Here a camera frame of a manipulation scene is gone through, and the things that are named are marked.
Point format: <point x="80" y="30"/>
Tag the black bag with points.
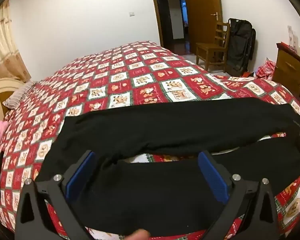
<point x="240" y="45"/>

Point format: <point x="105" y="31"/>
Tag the black pants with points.
<point x="165" y="125"/>

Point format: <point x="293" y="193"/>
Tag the cream headboard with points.
<point x="0" y="90"/>

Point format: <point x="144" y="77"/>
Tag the wooden chair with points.
<point x="212" y="47"/>

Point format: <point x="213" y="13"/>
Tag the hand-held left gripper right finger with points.
<point x="212" y="177"/>

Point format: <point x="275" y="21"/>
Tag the red plaid cloth bundle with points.
<point x="266" y="68"/>

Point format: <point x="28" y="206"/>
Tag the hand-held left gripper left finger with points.
<point x="80" y="173"/>

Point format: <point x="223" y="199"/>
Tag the wooden door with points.
<point x="202" y="17"/>

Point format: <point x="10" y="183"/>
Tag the beige patterned curtain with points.
<point x="2" y="45"/>

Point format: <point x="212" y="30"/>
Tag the striped pillow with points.
<point x="18" y="95"/>

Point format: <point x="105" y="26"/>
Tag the wooden dresser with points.
<point x="290" y="67"/>

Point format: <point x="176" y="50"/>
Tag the wooden door frame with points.
<point x="156" y="10"/>

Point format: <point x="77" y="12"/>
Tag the person's left hand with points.
<point x="138" y="235"/>

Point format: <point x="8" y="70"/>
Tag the red printed bear blanket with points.
<point x="140" y="80"/>

